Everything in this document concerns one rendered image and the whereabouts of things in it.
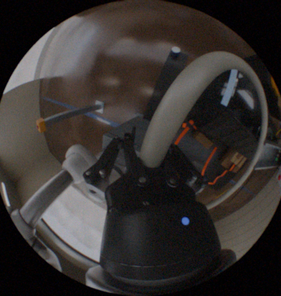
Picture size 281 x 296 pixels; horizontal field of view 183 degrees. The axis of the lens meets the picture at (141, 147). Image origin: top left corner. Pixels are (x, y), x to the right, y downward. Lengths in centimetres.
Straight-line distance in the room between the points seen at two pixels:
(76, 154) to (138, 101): 108
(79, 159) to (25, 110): 575
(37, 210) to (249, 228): 597
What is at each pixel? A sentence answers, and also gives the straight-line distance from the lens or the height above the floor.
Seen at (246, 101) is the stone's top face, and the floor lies 80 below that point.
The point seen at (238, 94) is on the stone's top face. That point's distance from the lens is 63.
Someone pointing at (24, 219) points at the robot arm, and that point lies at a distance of 53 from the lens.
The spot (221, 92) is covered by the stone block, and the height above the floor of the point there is 75.
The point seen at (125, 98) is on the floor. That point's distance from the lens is 141.
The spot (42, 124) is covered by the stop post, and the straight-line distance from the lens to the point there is 113.
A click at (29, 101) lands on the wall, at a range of 607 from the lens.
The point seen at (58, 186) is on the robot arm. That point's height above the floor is 124.
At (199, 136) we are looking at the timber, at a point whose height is 14.
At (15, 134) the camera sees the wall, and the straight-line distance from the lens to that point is 635.
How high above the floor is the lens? 126
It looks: 56 degrees down
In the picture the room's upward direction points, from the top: 150 degrees counter-clockwise
